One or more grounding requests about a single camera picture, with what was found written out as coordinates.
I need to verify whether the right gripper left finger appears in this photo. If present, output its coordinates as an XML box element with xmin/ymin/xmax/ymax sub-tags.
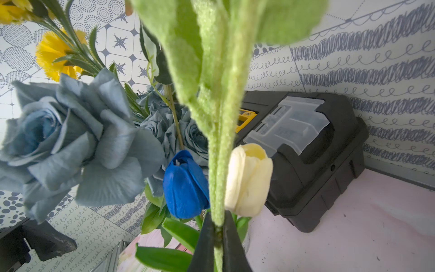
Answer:
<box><xmin>188</xmin><ymin>213</ymin><xmax>215</xmax><ymax>272</ymax></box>

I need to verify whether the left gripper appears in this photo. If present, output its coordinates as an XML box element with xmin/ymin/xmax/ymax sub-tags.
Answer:
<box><xmin>0</xmin><ymin>220</ymin><xmax>78</xmax><ymax>272</ymax></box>

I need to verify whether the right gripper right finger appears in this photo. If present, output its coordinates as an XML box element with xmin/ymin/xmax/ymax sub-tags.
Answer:
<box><xmin>223</xmin><ymin>211</ymin><xmax>252</xmax><ymax>272</ymax></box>

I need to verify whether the yellow carnation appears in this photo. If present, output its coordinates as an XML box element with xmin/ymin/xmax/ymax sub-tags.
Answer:
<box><xmin>35</xmin><ymin>29</ymin><xmax>104</xmax><ymax>82</ymax></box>
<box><xmin>1</xmin><ymin>0</ymin><xmax>56</xmax><ymax>25</ymax></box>

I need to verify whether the yellow poppy flower stem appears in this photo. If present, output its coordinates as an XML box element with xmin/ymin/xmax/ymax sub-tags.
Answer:
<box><xmin>131</xmin><ymin>1</ymin><xmax>328</xmax><ymax>272</ymax></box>

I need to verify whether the blue tulip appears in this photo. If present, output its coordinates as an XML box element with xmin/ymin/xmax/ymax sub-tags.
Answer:
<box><xmin>135</xmin><ymin>150</ymin><xmax>210</xmax><ymax>272</ymax></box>

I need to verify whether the white tulip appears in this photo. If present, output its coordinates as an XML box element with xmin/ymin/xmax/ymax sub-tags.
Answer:
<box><xmin>224</xmin><ymin>143</ymin><xmax>273</xmax><ymax>241</ymax></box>

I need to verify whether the grey blue rose bouquet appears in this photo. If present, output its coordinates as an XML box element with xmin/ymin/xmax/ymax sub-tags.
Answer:
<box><xmin>1</xmin><ymin>69</ymin><xmax>208</xmax><ymax>223</ymax></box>

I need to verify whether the black plastic toolbox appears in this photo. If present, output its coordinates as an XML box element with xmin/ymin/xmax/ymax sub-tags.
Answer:
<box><xmin>235</xmin><ymin>91</ymin><xmax>369</xmax><ymax>233</ymax></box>

